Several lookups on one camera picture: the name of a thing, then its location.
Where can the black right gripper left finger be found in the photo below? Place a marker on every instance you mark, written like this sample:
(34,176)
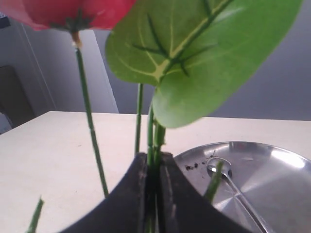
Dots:
(123,211)

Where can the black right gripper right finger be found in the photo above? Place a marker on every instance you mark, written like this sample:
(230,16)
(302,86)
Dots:
(182,209)

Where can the small metal spoon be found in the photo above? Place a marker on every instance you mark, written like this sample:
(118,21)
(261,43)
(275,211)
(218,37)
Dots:
(223,166)

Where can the red artificial anthurium flower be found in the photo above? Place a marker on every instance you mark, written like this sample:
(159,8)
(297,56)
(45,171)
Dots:
(195,53)

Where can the round stainless steel plate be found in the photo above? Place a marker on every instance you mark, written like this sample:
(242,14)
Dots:
(268,189)

